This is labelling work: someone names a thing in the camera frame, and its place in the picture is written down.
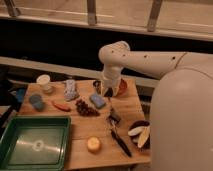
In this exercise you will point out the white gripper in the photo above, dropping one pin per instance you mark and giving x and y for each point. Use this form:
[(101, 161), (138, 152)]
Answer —
[(110, 78)]

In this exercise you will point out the black eraser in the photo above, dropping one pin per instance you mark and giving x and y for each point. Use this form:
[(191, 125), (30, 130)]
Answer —
[(109, 93)]

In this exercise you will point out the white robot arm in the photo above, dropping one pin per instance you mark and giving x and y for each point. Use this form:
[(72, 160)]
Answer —
[(181, 121)]

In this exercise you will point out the red bowl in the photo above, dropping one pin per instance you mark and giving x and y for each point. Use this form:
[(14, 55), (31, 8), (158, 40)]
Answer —
[(122, 87)]

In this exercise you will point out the blue sponge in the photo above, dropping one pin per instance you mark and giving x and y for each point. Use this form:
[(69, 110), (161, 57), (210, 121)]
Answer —
[(97, 100)]

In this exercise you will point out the dark grapes bunch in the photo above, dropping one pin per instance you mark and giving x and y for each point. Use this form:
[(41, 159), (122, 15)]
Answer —
[(84, 109)]

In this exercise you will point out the wooden board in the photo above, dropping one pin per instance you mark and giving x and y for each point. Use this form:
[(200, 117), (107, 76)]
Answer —
[(126, 105)]

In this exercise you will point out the orange carrot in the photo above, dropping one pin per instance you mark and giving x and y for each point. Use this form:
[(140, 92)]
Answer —
[(61, 107)]

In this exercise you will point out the yellow round fruit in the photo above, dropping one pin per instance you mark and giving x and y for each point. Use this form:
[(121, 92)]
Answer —
[(93, 144)]

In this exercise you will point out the beige banana slice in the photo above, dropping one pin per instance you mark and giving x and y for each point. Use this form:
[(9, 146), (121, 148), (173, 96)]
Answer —
[(143, 137)]

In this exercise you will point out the white cup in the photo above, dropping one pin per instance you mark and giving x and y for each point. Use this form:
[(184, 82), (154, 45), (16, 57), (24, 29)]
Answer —
[(44, 82)]

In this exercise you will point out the green plastic tray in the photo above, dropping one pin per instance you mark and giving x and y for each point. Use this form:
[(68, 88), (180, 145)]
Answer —
[(34, 144)]

